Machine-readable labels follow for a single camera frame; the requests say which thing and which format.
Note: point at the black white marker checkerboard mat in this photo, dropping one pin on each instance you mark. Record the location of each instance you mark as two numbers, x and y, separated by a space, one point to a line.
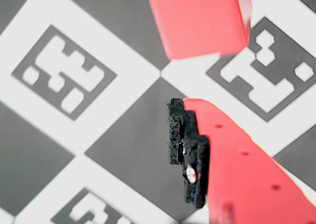
123 147

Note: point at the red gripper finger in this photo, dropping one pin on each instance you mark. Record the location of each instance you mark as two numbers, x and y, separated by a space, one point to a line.
234 172

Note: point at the red cube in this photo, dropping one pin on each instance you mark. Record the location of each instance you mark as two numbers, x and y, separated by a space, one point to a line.
197 21

